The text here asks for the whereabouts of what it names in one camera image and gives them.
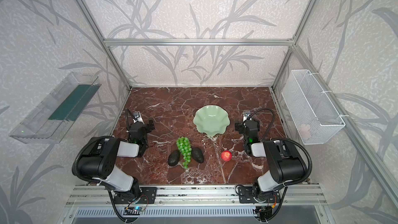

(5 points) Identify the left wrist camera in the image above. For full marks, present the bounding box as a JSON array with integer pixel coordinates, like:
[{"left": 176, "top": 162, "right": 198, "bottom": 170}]
[{"left": 132, "top": 112, "right": 144, "bottom": 123}]

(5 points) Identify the aluminium cage frame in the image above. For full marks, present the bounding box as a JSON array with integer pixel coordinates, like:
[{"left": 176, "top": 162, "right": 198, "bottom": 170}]
[{"left": 74, "top": 0, "right": 398, "bottom": 206}]

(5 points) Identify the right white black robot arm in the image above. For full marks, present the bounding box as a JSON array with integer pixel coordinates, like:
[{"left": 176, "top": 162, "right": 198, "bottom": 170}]
[{"left": 235, "top": 120, "right": 313, "bottom": 203}]

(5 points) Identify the right small circuit board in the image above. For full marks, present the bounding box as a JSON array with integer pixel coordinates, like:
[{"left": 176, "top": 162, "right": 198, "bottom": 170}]
[{"left": 253, "top": 206, "right": 278, "bottom": 223}]

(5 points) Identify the clear acrylic wall shelf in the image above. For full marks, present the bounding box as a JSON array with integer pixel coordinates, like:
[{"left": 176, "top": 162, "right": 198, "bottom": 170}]
[{"left": 9, "top": 72, "right": 101, "bottom": 144}]

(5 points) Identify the aluminium front rail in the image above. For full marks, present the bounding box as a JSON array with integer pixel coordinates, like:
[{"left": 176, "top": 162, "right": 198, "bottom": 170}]
[{"left": 65, "top": 184, "right": 327, "bottom": 207}]

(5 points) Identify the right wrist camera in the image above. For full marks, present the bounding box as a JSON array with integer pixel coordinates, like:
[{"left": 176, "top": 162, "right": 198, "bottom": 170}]
[{"left": 243, "top": 110, "right": 251, "bottom": 121}]

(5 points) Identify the small circuit board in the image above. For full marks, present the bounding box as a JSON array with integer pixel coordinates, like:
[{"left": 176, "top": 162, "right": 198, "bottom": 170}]
[
  {"left": 123, "top": 206, "right": 145, "bottom": 216},
  {"left": 253, "top": 206, "right": 278, "bottom": 223}
]

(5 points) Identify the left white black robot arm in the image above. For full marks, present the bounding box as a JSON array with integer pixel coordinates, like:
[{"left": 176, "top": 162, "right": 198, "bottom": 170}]
[{"left": 72, "top": 120, "right": 155, "bottom": 202}]

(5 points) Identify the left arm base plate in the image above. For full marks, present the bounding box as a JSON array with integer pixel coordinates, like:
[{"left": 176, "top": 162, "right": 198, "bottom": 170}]
[{"left": 113, "top": 187, "right": 157, "bottom": 204}]

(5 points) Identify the red fake apple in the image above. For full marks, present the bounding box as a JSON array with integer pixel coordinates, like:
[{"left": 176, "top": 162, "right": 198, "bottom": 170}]
[{"left": 221, "top": 150, "right": 232, "bottom": 162}]

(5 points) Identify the white wire mesh basket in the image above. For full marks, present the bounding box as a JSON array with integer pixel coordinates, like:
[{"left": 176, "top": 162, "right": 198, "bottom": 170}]
[{"left": 282, "top": 69, "right": 346, "bottom": 145}]

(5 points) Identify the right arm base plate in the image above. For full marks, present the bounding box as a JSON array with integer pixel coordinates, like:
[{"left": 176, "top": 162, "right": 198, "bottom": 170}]
[{"left": 235, "top": 185, "right": 281, "bottom": 205}]

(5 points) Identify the pink object in basket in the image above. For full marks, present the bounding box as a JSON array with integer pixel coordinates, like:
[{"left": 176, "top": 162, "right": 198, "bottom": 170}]
[{"left": 298, "top": 124, "right": 312, "bottom": 141}]

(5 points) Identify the green fake grape bunch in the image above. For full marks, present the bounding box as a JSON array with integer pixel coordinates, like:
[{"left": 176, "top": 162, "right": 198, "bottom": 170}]
[{"left": 176, "top": 137, "right": 192, "bottom": 169}]

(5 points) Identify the light green scalloped fruit bowl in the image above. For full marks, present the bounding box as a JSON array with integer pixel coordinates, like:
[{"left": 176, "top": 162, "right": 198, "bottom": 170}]
[{"left": 193, "top": 105, "right": 230, "bottom": 138}]

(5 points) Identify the dark fake avocado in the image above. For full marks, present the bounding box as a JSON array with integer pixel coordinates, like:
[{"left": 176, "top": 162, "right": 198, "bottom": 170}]
[
  {"left": 191, "top": 147, "right": 205, "bottom": 163},
  {"left": 167, "top": 149, "right": 180, "bottom": 167}
]

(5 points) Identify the right black corrugated cable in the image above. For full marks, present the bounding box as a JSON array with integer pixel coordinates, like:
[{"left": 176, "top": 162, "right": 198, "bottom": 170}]
[{"left": 247, "top": 108, "right": 313, "bottom": 186}]

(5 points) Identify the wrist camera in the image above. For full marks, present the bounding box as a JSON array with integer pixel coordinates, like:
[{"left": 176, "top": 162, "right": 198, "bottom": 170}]
[
  {"left": 132, "top": 112, "right": 144, "bottom": 123},
  {"left": 243, "top": 110, "right": 251, "bottom": 121}
]

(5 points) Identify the left small circuit board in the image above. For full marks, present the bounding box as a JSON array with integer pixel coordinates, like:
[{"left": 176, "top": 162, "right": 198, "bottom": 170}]
[{"left": 123, "top": 206, "right": 145, "bottom": 216}]

